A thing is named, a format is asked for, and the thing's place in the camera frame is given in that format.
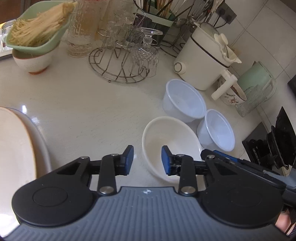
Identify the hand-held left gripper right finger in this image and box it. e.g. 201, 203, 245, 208
161, 146, 255, 196

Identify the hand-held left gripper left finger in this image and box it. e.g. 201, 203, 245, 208
37, 146, 134, 196

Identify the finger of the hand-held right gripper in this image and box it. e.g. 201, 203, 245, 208
201, 149, 286, 188

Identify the white ceramic bowl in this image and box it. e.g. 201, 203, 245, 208
142, 116, 204, 184

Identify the large flower-print white plate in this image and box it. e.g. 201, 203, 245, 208
0, 106, 53, 210

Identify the person's right forearm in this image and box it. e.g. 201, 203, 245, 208
275, 212, 296, 237

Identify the translucent plastic bowl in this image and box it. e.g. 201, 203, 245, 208
162, 79, 207, 123
196, 109, 236, 153

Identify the floral ceramic mug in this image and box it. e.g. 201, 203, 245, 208
218, 76, 247, 107

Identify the clear textured glass jar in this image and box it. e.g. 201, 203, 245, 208
236, 85, 266, 118

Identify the light green kettle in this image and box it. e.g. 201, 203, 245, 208
237, 61, 277, 103

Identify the white electric cooker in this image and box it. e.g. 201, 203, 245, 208
173, 22, 242, 100

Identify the upside-down crystal glass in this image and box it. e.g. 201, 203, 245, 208
131, 44, 160, 78

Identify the stemmed glass dish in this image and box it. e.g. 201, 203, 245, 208
138, 27, 164, 48

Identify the clear drinking glass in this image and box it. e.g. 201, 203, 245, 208
105, 14, 130, 45

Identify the textured glass pitcher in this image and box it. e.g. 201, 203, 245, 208
61, 0, 102, 58

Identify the white bowl with brown foot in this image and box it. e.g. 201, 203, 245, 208
12, 45, 62, 75

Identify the green chopstick holder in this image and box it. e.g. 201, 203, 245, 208
134, 8, 175, 48

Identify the light green strainer basket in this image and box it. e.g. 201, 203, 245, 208
5, 2, 78, 55

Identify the bundle of chopsticks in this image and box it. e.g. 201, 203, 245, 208
134, 0, 176, 18

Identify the bundle of pale noodles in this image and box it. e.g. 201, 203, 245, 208
8, 1, 78, 47

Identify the clear tumbler glass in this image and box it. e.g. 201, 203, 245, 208
0, 20, 17, 51

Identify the wire glass rack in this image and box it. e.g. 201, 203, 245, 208
88, 11, 160, 84

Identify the dark wall power outlet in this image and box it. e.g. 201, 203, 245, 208
214, 2, 237, 25

